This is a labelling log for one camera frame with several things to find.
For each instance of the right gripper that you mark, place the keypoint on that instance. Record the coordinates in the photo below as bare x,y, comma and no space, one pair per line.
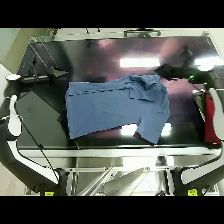
168,71

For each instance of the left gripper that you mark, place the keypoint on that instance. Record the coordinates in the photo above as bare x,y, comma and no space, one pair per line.
59,73

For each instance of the blue T-shirt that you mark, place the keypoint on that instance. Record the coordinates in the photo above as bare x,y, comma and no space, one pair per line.
113,108

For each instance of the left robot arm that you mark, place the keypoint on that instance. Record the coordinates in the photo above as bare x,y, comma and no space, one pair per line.
13,121

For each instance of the grey garment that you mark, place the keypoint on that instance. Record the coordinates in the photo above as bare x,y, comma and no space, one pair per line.
199,101

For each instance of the red garment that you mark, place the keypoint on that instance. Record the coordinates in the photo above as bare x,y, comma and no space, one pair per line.
211,121

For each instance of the silver frame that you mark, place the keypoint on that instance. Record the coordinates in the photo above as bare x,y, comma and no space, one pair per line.
111,180

